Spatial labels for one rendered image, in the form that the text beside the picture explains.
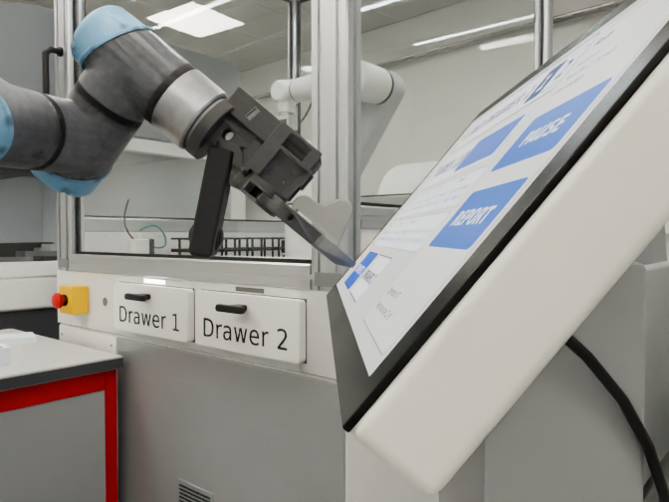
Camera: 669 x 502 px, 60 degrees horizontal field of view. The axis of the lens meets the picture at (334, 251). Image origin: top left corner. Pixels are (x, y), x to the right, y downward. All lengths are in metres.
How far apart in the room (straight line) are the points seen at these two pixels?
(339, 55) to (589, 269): 0.79
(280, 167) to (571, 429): 0.35
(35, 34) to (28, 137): 1.63
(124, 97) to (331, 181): 0.43
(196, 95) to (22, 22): 1.61
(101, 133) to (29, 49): 1.54
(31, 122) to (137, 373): 0.95
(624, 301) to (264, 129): 0.37
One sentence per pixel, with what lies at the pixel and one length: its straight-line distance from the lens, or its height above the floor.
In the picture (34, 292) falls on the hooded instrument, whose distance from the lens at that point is 2.11.
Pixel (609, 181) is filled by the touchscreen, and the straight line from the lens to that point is 0.26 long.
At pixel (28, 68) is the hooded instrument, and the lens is 2.16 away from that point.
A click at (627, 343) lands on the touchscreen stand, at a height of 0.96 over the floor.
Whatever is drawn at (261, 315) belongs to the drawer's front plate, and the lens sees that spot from 1.07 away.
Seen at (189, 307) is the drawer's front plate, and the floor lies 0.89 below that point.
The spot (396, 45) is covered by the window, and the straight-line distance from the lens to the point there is 1.15.
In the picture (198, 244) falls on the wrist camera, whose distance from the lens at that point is 0.61.
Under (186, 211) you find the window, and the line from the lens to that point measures 1.29.
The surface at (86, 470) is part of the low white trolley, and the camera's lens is 1.50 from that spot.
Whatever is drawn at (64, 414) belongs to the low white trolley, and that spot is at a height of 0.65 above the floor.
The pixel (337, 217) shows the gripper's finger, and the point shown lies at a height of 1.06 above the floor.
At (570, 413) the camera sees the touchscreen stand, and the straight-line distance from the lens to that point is 0.47.
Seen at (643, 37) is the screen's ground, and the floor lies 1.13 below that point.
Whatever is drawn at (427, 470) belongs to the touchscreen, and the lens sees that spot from 0.25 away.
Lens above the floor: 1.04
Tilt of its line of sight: 2 degrees down
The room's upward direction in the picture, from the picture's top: straight up
